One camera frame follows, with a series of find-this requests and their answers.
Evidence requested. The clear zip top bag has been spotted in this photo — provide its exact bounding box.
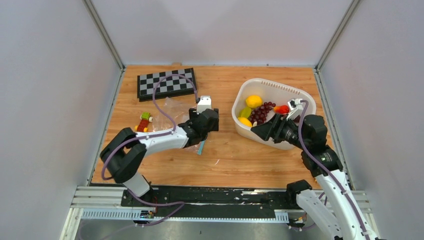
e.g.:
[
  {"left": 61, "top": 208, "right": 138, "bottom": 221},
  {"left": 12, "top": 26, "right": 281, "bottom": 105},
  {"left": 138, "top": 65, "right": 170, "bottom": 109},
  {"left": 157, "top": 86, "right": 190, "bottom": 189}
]
[{"left": 152, "top": 97, "right": 205, "bottom": 156}]

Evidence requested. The red orange wax apple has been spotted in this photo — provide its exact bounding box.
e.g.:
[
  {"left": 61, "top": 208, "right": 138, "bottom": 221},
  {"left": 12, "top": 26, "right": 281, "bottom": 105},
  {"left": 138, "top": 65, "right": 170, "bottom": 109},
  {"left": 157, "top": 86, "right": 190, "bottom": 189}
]
[{"left": 273, "top": 105, "right": 291, "bottom": 115}]

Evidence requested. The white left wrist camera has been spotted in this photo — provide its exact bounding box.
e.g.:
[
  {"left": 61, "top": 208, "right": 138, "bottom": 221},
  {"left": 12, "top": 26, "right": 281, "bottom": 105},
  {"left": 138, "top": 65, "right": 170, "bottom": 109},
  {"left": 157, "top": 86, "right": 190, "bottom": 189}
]
[{"left": 196, "top": 95, "right": 212, "bottom": 114}]

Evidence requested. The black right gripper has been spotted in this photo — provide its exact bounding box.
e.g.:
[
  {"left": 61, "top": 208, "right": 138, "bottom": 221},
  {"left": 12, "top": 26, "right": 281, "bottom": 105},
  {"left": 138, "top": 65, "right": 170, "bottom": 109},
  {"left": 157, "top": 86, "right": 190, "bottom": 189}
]
[{"left": 250, "top": 112, "right": 309, "bottom": 150}]

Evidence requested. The aluminium slotted rail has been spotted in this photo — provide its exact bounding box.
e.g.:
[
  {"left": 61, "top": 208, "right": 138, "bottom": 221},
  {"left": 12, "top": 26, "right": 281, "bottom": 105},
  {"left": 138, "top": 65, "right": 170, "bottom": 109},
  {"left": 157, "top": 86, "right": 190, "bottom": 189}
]
[{"left": 81, "top": 208, "right": 290, "bottom": 223}]

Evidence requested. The white plastic basket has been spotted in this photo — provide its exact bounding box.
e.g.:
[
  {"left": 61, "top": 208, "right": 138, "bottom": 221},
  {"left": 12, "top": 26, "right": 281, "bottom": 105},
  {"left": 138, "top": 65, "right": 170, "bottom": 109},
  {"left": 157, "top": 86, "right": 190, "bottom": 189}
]
[{"left": 231, "top": 78, "right": 317, "bottom": 151}]

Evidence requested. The yellow green starfruit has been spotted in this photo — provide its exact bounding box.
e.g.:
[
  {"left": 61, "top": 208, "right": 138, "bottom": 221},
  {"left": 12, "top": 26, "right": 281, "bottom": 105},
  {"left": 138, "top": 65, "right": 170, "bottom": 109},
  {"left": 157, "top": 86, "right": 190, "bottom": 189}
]
[{"left": 238, "top": 106, "right": 252, "bottom": 119}]

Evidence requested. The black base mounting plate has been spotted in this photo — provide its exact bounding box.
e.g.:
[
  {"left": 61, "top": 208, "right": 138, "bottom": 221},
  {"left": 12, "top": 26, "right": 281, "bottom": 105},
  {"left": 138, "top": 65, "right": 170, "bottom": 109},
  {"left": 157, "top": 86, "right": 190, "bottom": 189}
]
[{"left": 120, "top": 185, "right": 305, "bottom": 220}]

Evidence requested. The purple grape bunch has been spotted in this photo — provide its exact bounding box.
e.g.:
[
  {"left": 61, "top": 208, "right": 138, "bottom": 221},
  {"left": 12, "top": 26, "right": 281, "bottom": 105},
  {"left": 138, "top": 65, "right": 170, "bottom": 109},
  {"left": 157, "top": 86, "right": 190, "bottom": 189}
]
[{"left": 247, "top": 101, "right": 276, "bottom": 125}]

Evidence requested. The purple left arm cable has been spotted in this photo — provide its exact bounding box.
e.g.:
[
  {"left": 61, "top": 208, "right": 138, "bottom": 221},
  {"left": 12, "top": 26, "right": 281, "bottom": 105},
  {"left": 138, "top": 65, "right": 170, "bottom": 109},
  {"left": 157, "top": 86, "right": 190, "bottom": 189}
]
[{"left": 100, "top": 73, "right": 200, "bottom": 181}]

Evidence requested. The black grey chessboard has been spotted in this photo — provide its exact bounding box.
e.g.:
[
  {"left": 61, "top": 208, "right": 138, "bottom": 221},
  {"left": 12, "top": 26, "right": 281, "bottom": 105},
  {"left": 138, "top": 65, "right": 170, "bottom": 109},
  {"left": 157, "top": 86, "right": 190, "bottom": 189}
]
[{"left": 137, "top": 67, "right": 197, "bottom": 102}]

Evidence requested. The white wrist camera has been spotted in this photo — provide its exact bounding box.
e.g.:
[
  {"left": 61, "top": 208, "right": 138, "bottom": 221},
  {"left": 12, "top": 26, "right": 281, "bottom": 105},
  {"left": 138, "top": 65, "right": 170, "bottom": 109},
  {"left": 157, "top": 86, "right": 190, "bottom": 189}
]
[
  {"left": 287, "top": 98, "right": 304, "bottom": 120},
  {"left": 196, "top": 95, "right": 212, "bottom": 114}
]

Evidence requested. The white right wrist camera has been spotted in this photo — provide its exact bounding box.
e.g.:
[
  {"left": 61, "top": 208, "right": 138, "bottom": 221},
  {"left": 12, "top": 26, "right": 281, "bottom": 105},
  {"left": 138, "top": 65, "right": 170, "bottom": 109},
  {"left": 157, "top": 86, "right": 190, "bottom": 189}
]
[{"left": 287, "top": 98, "right": 304, "bottom": 120}]

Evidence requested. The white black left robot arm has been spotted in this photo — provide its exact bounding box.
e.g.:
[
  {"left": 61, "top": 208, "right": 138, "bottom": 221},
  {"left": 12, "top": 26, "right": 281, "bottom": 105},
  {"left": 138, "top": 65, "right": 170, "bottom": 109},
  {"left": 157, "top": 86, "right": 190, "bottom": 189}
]
[{"left": 99, "top": 108, "right": 219, "bottom": 207}]

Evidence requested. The red green toy car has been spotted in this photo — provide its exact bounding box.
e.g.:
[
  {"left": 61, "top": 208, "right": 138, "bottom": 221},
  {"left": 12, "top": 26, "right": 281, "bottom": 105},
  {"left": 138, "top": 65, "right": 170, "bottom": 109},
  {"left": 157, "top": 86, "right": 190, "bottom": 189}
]
[{"left": 134, "top": 112, "right": 153, "bottom": 133}]

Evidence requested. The yellow lemon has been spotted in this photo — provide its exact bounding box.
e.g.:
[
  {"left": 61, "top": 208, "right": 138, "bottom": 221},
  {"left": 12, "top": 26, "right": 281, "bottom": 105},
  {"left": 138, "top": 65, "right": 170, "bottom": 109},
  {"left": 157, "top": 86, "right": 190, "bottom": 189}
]
[
  {"left": 245, "top": 95, "right": 263, "bottom": 109},
  {"left": 237, "top": 117, "right": 253, "bottom": 128}
]

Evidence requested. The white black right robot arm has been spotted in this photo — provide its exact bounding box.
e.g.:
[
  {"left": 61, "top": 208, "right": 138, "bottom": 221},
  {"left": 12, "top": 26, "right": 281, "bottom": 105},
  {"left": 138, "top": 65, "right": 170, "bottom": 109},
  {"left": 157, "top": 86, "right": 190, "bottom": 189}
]
[{"left": 250, "top": 114, "right": 379, "bottom": 240}]

